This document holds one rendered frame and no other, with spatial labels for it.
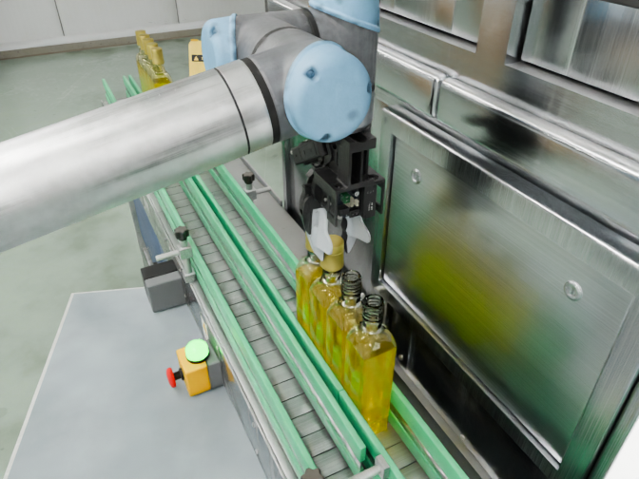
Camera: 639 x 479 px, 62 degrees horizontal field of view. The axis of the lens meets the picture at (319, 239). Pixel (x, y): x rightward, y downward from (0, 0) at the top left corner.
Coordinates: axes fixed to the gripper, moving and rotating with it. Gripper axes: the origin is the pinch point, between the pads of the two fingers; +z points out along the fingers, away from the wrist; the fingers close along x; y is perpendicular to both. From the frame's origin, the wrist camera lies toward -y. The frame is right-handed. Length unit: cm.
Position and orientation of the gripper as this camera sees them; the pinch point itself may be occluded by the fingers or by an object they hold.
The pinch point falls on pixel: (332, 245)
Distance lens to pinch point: 78.5
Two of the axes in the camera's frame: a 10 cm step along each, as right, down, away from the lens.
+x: 8.9, -2.6, 3.7
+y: 4.5, 5.1, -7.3
